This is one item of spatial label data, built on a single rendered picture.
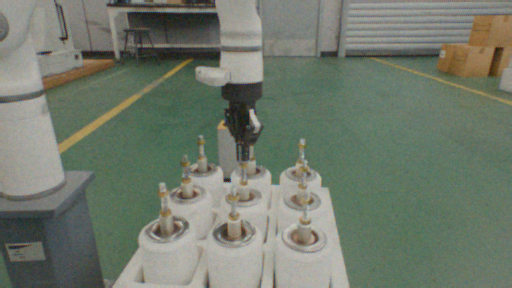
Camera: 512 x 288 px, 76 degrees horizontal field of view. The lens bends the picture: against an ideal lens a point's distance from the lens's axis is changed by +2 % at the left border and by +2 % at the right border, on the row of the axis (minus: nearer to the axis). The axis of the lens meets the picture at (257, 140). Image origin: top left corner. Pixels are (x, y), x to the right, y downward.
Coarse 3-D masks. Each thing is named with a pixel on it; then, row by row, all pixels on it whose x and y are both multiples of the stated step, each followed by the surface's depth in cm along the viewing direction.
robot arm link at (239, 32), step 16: (224, 0) 50; (240, 0) 50; (224, 16) 52; (240, 16) 51; (256, 16) 52; (224, 32) 53; (240, 32) 52; (256, 32) 53; (224, 48) 54; (240, 48) 53; (256, 48) 54
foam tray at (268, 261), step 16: (224, 192) 86; (272, 192) 83; (320, 192) 83; (272, 208) 76; (272, 224) 70; (272, 240) 65; (336, 240) 65; (272, 256) 61; (336, 256) 61; (128, 272) 57; (272, 272) 57; (336, 272) 57
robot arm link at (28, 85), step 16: (32, 48) 56; (0, 64) 53; (16, 64) 54; (32, 64) 56; (0, 80) 51; (16, 80) 52; (32, 80) 53; (0, 96) 50; (16, 96) 51; (32, 96) 53
